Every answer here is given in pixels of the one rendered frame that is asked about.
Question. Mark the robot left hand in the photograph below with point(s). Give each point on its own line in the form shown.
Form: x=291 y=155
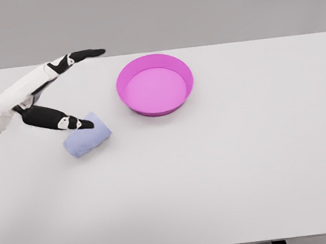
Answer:
x=21 y=90

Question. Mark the light blue cup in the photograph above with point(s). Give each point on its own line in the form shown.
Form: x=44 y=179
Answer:
x=89 y=137

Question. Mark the pink plate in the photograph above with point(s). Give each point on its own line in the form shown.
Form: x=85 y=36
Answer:
x=155 y=89

